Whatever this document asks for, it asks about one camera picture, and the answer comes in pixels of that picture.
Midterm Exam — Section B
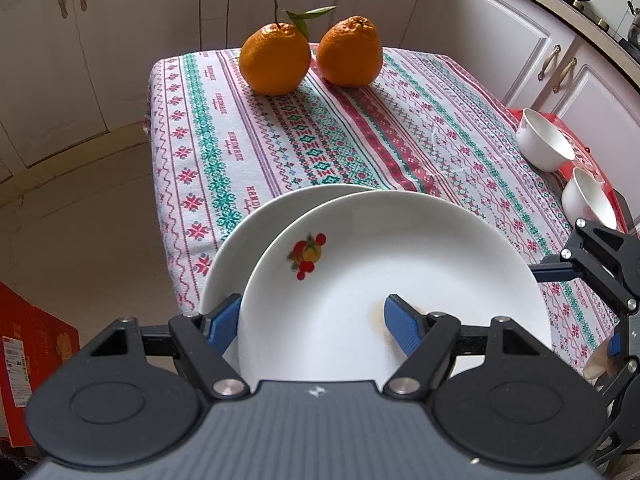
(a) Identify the red cardboard carton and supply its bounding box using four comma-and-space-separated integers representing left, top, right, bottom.
0, 282, 81, 447

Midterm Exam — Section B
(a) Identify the white plate with fruit print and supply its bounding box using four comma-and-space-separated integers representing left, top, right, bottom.
199, 184, 381, 371
239, 191, 553, 381

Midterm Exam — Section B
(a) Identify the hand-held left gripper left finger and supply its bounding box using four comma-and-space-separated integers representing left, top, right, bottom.
75, 294, 251, 400

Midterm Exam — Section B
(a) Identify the patterned red green tablecloth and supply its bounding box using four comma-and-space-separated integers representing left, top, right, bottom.
145, 42, 621, 376

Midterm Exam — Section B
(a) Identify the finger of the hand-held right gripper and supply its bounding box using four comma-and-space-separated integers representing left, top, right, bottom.
531, 218, 640, 311
597, 310, 640, 396

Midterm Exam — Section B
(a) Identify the white bowl with pink flowers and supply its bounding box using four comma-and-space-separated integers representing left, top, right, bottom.
561, 167, 618, 232
516, 108, 577, 172

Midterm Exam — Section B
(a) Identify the flat red gift box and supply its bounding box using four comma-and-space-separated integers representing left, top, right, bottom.
507, 107, 640, 241

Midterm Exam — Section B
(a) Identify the orange without leaf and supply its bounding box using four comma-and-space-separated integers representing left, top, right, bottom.
317, 16, 384, 87

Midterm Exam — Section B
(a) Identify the orange with stem and leaf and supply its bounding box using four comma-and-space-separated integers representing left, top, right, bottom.
239, 0, 337, 97

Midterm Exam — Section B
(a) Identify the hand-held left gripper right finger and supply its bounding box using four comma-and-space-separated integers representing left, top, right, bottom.
382, 295, 556, 398

